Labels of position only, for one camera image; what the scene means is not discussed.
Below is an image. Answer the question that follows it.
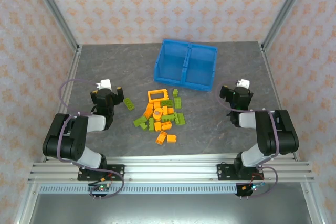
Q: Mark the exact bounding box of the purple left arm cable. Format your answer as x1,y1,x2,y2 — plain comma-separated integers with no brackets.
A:
57,78,125,200

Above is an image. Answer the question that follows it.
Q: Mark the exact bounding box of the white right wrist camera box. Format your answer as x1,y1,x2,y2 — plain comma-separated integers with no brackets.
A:
235,78,250,90

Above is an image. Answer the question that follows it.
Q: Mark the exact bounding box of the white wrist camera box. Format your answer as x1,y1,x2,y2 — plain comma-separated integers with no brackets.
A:
96,78,113,91
235,78,250,90

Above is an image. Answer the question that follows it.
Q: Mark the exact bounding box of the small circuit board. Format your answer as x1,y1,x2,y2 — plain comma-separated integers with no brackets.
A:
88,184,111,193
241,183,266,193

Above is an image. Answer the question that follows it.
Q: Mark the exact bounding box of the aluminium table side rail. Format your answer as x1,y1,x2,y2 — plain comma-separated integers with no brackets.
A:
40,45,83,163
259,42,300,162

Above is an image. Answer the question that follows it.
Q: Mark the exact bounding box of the blue plastic bin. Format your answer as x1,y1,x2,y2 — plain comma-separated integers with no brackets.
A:
153,39,192,86
182,42,219,93

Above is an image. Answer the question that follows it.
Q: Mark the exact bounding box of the slotted grey cable duct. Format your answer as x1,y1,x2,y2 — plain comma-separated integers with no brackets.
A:
39,184,238,195

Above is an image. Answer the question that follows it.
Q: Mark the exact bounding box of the long orange lego brick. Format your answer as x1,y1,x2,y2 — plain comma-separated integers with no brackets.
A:
143,103,154,119

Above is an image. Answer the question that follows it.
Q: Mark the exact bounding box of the aluminium lower frame rail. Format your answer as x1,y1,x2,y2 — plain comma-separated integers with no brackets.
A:
14,183,40,224
300,182,325,224

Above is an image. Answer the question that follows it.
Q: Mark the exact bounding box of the orange lego window frame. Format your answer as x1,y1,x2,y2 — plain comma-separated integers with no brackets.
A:
147,88,170,103

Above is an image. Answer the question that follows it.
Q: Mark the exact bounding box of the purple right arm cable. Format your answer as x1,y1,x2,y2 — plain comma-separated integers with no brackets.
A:
215,79,279,199

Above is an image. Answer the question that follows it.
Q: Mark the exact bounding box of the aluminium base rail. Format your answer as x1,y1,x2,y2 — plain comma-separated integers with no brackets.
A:
27,153,316,184

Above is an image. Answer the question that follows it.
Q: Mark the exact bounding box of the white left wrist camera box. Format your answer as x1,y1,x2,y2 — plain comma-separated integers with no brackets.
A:
96,78,113,91

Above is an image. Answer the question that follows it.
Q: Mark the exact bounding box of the aluminium corner post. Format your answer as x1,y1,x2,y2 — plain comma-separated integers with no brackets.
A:
27,0,81,51
261,0,313,51

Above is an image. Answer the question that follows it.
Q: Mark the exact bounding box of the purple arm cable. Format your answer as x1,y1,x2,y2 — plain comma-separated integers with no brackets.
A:
57,78,125,200
215,79,279,199

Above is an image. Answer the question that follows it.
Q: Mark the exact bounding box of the grey metal panel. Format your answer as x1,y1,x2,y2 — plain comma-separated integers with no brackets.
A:
15,192,323,224

